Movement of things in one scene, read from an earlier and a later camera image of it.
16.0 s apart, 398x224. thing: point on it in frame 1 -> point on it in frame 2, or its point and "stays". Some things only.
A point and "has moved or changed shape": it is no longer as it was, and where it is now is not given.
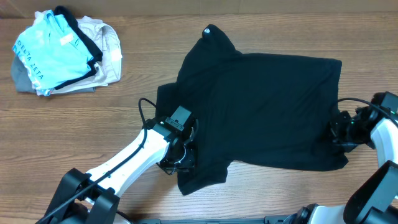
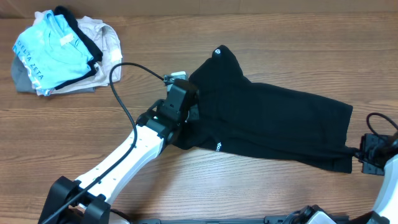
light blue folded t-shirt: [51, 53] stays
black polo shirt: [267, 111] has moved or changed shape
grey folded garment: [22, 79] stays
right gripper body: [346, 132] -> [374, 152]
